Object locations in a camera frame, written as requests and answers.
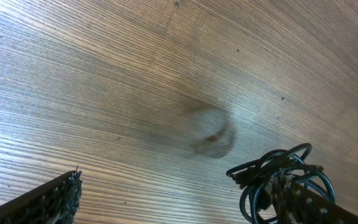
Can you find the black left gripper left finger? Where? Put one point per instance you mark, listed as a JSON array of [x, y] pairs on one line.
[[56, 201]]

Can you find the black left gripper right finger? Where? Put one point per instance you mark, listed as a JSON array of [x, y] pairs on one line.
[[296, 205]]

